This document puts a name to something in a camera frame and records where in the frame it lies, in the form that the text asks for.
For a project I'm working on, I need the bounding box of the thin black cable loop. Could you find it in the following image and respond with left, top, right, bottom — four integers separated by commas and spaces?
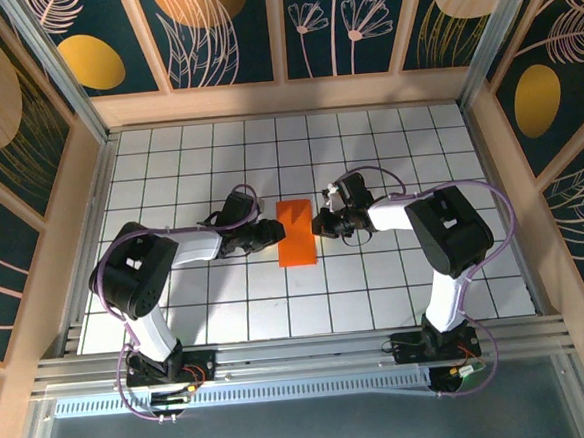
341, 222, 376, 249

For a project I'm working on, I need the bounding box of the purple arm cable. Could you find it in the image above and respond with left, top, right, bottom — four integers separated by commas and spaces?
336, 155, 530, 406
85, 182, 280, 428

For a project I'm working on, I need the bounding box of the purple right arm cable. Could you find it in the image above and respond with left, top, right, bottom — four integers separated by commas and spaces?
336, 155, 530, 406

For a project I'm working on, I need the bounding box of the grey slotted cable duct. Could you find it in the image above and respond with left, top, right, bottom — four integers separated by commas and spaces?
52, 369, 436, 422

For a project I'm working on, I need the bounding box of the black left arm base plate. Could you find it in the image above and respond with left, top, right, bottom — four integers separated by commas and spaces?
124, 348, 219, 388

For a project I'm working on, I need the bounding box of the orange paper sheet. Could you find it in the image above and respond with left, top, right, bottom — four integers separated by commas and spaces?
274, 196, 320, 269

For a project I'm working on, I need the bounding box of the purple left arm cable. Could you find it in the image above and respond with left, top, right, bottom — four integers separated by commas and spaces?
85, 182, 280, 428

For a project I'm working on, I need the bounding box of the aluminium corner post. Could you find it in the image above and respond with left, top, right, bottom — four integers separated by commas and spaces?
449, 0, 564, 111
0, 0, 117, 153

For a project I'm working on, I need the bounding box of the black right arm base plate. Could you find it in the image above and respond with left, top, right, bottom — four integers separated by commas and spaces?
389, 326, 482, 366

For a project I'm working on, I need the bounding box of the long aluminium frame rail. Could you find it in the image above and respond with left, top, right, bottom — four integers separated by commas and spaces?
28, 313, 579, 399

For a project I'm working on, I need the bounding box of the aluminium side rail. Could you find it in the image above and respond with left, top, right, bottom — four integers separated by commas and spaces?
459, 100, 553, 322
40, 130, 137, 357

